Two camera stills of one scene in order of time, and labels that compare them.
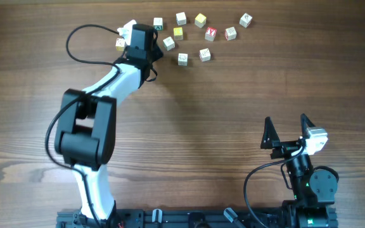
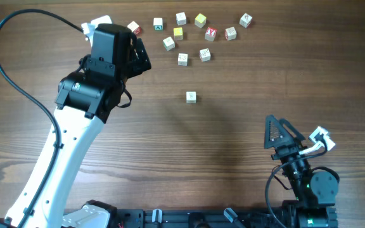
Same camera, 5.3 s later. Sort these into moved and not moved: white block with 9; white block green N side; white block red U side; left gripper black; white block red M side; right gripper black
Moved: right gripper black; left gripper black
Not moved: white block red M side; white block with 9; white block red U side; white block green N side
